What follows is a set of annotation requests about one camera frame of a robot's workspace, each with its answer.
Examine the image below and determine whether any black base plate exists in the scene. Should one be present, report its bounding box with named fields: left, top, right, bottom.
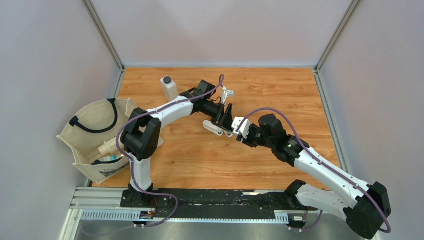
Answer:
left=120, top=188, right=318, bottom=229

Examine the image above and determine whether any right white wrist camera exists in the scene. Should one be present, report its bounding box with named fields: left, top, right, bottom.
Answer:
left=231, top=117, right=252, bottom=139

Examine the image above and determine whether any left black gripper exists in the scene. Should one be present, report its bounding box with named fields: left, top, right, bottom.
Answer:
left=202, top=99, right=234, bottom=133

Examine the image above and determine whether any cream tube in bag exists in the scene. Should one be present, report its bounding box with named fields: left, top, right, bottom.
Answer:
left=98, top=137, right=118, bottom=156

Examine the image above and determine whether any beige canvas tote bag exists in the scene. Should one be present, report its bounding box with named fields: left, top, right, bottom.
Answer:
left=56, top=97, right=165, bottom=185

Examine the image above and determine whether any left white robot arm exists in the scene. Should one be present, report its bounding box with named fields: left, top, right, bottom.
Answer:
left=116, top=75, right=234, bottom=208

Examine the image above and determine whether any aluminium frame rail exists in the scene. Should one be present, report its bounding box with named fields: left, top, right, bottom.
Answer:
left=81, top=0, right=126, bottom=73

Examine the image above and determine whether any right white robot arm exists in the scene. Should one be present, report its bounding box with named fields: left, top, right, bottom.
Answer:
left=231, top=114, right=392, bottom=240

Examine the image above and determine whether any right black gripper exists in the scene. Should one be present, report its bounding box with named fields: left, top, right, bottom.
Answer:
left=236, top=123, right=274, bottom=150

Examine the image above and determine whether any white bottle black cap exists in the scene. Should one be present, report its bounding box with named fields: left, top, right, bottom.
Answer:
left=160, top=76, right=179, bottom=102

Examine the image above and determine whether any grey slotted cable duct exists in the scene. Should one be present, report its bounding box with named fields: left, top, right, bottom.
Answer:
left=80, top=211, right=290, bottom=224

